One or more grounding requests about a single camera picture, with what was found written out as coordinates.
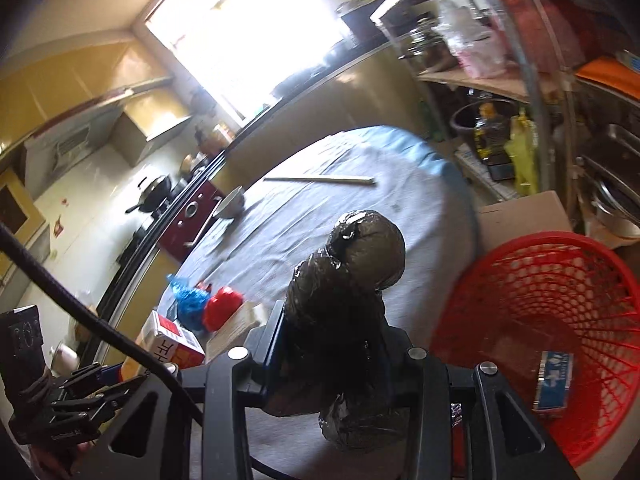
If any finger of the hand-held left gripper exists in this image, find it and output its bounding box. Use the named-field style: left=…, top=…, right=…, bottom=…
left=50, top=377, right=148, bottom=426
left=47, top=362, right=123, bottom=398

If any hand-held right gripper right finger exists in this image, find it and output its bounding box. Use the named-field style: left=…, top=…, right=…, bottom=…
left=380, top=325, right=581, bottom=480

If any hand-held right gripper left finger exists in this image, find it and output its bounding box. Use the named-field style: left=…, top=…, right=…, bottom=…
left=75, top=300, right=301, bottom=480

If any beige box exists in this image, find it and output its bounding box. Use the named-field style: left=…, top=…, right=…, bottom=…
left=206, top=302, right=268, bottom=361

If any red plastic bag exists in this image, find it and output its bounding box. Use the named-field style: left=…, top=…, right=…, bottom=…
left=202, top=286, right=244, bottom=332

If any orange white carton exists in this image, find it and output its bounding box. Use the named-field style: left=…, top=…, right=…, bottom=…
left=122, top=310, right=206, bottom=381

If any black plastic bag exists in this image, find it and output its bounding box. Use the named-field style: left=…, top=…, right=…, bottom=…
left=265, top=208, right=407, bottom=453

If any blue plastic bag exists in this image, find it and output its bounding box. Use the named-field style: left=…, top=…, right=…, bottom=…
left=167, top=274, right=213, bottom=332

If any red mesh basket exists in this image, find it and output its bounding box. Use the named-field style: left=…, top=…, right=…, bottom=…
left=430, top=231, right=640, bottom=468

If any grey tablecloth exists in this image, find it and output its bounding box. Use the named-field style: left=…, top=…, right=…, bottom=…
left=157, top=125, right=481, bottom=480

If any small blue box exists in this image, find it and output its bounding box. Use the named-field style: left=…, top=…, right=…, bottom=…
left=532, top=350, right=575, bottom=413

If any dark red oven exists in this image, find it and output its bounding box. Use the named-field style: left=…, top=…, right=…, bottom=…
left=157, top=182, right=226, bottom=261

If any white bowl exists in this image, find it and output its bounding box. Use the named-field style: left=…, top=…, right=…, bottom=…
left=212, top=186, right=247, bottom=219

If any gas stove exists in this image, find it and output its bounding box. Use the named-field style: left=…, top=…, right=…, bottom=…
left=117, top=200, right=176, bottom=266

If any wooden stick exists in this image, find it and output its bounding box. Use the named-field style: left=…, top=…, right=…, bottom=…
left=263, top=175, right=376, bottom=186

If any cardboard box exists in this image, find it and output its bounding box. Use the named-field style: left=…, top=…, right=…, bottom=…
left=477, top=191, right=573, bottom=256

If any black wok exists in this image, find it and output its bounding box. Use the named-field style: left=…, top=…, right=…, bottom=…
left=125, top=175, right=173, bottom=213

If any range hood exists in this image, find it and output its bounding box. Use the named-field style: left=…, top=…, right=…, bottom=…
left=25, top=110, right=121, bottom=181

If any blue table cover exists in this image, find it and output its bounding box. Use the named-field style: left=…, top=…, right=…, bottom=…
left=350, top=125, right=473, bottom=206

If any yellow plastic bag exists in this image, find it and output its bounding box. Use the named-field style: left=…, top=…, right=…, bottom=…
left=504, top=115, right=541, bottom=197

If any yellow oil bottle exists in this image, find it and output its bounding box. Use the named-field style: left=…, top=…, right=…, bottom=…
left=472, top=102, right=506, bottom=166

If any steel bowl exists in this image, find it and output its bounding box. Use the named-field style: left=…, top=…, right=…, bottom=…
left=590, top=180, right=640, bottom=241

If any black bucket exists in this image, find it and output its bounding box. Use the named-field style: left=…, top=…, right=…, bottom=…
left=450, top=100, right=516, bottom=141

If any stainless steel dish rack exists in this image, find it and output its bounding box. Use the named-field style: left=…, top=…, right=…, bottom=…
left=475, top=0, right=640, bottom=261

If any window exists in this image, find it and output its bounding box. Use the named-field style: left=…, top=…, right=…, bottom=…
left=145, top=0, right=351, bottom=126

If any white plastic bag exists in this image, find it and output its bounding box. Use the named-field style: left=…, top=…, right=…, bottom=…
left=440, top=0, right=506, bottom=76

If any steel pot with lid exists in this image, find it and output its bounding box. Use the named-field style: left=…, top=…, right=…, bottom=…
left=402, top=20, right=443, bottom=61

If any microwave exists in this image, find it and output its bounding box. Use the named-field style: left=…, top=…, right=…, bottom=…
left=340, top=0, right=396, bottom=43

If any orange board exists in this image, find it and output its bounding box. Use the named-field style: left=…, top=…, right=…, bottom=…
left=575, top=57, right=640, bottom=103

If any metal rack with wooden shelves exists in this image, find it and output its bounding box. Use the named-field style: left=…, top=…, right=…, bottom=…
left=370, top=0, right=558, bottom=201

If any pink red printed bag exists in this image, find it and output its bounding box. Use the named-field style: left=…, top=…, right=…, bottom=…
left=500, top=0, right=586, bottom=71

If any black cable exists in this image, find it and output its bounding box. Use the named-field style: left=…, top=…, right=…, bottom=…
left=0, top=222, right=206, bottom=426

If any wall cabinet with brown panel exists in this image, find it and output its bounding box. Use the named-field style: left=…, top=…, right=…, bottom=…
left=0, top=167, right=53, bottom=286

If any yellow wall cabinet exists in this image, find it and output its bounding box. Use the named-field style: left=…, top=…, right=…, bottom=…
left=0, top=40, right=193, bottom=168

